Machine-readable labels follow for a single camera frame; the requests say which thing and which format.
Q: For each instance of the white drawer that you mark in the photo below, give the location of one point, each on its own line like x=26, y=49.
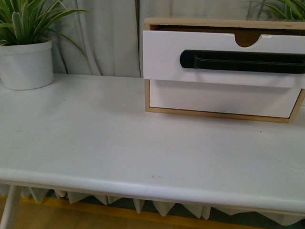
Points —
x=162, y=50
x=271, y=104

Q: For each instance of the white table leg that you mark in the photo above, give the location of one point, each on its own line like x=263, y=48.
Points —
x=11, y=206

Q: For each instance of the green plant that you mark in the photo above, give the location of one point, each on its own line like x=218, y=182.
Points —
x=27, y=22
x=289, y=10

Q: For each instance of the green left plant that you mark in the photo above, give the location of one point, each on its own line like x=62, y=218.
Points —
x=27, y=22

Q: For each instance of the white bottom drawer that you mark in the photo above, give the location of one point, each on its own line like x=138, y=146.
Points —
x=271, y=104

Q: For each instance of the black drawer handle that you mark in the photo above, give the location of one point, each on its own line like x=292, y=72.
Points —
x=290, y=63

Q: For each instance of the wooden drawer cabinet frame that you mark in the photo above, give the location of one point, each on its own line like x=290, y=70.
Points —
x=246, y=32

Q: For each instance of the white top drawer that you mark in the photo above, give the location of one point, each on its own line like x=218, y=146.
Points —
x=162, y=50

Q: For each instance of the white plant pot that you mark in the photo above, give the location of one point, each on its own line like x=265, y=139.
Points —
x=26, y=67

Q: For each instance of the green right plant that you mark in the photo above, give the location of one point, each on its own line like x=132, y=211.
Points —
x=289, y=10

